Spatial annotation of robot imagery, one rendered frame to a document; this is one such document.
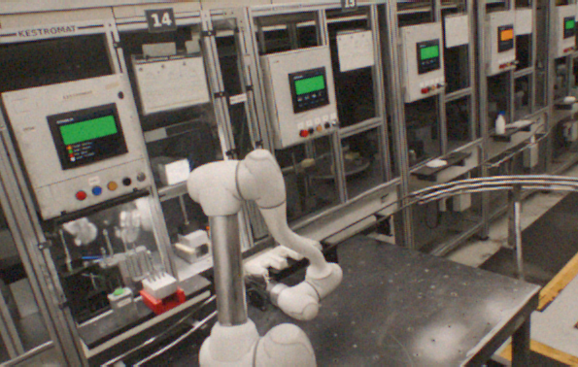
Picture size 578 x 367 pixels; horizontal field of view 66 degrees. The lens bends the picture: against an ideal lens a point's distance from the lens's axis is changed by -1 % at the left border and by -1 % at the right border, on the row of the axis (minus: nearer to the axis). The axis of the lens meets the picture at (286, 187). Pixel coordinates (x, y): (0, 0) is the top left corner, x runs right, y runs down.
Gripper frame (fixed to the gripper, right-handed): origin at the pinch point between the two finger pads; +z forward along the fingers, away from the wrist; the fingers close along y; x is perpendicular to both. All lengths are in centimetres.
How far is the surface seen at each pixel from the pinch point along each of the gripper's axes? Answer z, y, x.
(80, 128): 17, 78, 47
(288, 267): 0.5, -4.5, -22.2
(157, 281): 9.0, 13.4, 36.6
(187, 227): 38.5, 18.5, 6.1
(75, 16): 379, 161, -68
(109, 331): 8, 3, 60
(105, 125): 17, 77, 38
